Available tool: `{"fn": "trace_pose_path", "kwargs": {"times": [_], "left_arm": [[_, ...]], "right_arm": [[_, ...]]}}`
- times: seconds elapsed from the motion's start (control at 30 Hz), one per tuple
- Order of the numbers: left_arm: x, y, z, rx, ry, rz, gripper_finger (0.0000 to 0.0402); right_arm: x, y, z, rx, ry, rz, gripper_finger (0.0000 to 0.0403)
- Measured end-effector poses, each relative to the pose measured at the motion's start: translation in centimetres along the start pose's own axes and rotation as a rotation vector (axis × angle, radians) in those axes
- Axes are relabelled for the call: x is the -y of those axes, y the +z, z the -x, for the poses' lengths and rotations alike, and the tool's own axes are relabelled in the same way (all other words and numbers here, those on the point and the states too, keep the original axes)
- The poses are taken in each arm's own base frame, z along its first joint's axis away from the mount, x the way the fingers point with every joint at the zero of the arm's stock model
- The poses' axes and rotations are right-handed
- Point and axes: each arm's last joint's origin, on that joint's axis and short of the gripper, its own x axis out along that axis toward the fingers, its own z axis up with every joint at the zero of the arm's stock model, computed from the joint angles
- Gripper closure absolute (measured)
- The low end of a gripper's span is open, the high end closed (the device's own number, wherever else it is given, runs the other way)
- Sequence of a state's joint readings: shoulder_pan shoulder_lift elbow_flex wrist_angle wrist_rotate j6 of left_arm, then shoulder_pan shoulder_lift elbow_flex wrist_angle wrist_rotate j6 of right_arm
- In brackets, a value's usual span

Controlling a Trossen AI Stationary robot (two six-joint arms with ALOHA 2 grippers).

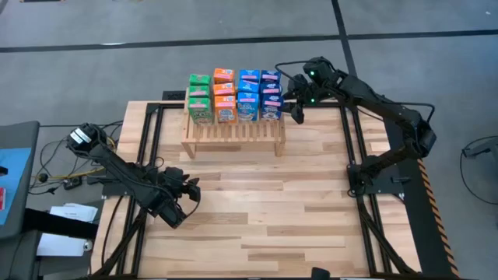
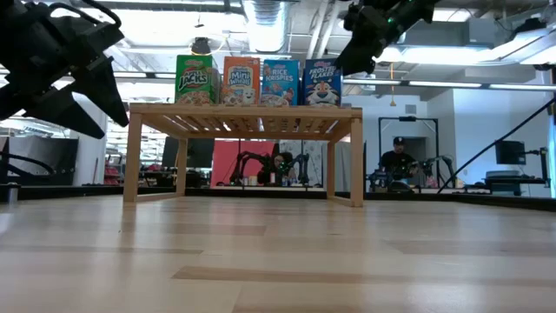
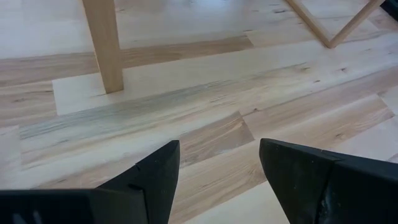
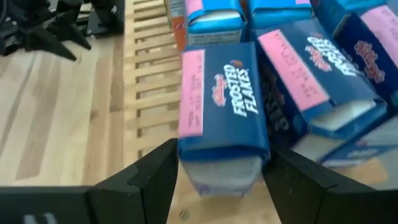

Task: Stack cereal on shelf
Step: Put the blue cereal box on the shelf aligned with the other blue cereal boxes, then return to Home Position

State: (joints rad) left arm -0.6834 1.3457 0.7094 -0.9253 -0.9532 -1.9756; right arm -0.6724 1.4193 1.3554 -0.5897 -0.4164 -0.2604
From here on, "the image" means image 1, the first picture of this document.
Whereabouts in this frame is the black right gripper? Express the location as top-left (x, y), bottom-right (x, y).
top-left (279, 72), bottom-right (313, 124)

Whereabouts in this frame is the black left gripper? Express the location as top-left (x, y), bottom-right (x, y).
top-left (161, 166), bottom-right (202, 204)

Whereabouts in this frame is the Frosted Flakes cereal box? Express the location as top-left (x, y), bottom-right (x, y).
top-left (259, 81), bottom-right (282, 96)
top-left (260, 69), bottom-right (282, 85)
top-left (260, 93), bottom-right (284, 121)

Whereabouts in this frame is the Rice Krispies cereal box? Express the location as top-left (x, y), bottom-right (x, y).
top-left (237, 91), bottom-right (261, 122)
top-left (238, 68), bottom-right (261, 82)
top-left (237, 79), bottom-right (261, 94)

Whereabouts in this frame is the Frosted Mini Wheats cereal box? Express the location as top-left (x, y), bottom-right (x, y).
top-left (212, 82), bottom-right (237, 97)
top-left (213, 68), bottom-right (237, 85)
top-left (213, 95), bottom-right (238, 124)

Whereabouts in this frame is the wooden slatted shelf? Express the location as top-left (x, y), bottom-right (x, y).
top-left (181, 87), bottom-right (288, 159)

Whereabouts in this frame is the black power strip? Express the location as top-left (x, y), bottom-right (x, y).
top-left (162, 89), bottom-right (188, 101)

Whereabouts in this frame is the white paper sheet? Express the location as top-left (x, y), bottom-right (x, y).
top-left (37, 232), bottom-right (94, 257)
top-left (49, 202), bottom-right (99, 223)

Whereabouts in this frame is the black cart base bar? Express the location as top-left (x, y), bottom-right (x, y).
top-left (23, 208), bottom-right (100, 239)

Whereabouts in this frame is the blue sheet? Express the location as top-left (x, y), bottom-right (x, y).
top-left (0, 146), bottom-right (32, 226)

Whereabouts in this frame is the grey cart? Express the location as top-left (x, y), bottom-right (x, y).
top-left (0, 120), bottom-right (42, 280)

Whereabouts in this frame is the grey stand base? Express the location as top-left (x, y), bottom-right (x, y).
top-left (462, 138), bottom-right (498, 159)

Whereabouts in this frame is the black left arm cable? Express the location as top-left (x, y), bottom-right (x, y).
top-left (153, 155), bottom-right (202, 219)

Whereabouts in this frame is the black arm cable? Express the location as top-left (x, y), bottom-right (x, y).
top-left (274, 59), bottom-right (312, 85)
top-left (153, 155), bottom-right (202, 219)

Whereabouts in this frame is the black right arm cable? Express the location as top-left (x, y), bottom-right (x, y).
top-left (274, 59), bottom-right (312, 85)

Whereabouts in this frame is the black metal table frame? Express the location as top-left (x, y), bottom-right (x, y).
top-left (91, 99), bottom-right (423, 279)

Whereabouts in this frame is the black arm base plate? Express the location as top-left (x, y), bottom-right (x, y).
top-left (101, 166), bottom-right (159, 198)
top-left (347, 163), bottom-right (405, 195)

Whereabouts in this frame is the yellow floor cable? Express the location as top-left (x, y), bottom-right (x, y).
top-left (38, 136), bottom-right (118, 182)

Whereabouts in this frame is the black floor cable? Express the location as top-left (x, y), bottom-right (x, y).
top-left (460, 135), bottom-right (498, 206)
top-left (29, 120), bottom-right (125, 195)

